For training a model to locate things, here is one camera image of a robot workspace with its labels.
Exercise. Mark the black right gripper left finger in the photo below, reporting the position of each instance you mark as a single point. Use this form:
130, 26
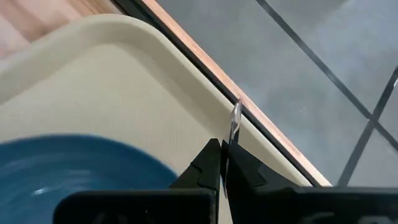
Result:
199, 177

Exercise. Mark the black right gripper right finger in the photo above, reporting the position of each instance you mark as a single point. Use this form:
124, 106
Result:
245, 174

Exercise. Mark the dark blue plate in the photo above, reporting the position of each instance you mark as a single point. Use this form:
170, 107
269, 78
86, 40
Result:
37, 174

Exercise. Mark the beige plastic tray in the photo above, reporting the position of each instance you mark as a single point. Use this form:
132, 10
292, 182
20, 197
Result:
109, 93

